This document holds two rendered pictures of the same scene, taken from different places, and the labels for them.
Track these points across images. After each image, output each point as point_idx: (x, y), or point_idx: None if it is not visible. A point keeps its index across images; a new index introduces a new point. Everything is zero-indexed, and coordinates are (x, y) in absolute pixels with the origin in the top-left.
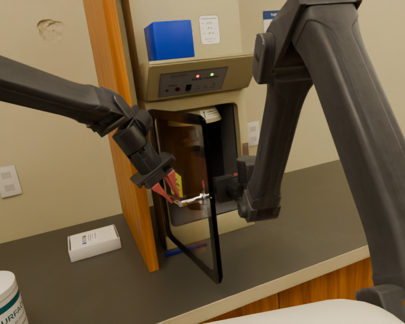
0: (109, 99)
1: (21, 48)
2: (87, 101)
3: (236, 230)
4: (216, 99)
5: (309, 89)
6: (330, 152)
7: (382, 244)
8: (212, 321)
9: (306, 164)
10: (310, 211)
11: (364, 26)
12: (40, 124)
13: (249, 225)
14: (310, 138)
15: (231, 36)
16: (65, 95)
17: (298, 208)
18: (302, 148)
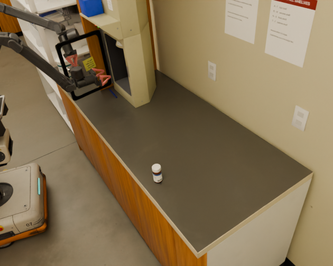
0: (53, 26)
1: None
2: (43, 25)
3: (129, 103)
4: (116, 38)
5: (19, 53)
6: (268, 131)
7: None
8: None
9: (246, 122)
10: (149, 125)
11: None
12: None
13: (133, 106)
14: (252, 105)
15: (116, 9)
16: (36, 22)
17: (153, 121)
18: (244, 108)
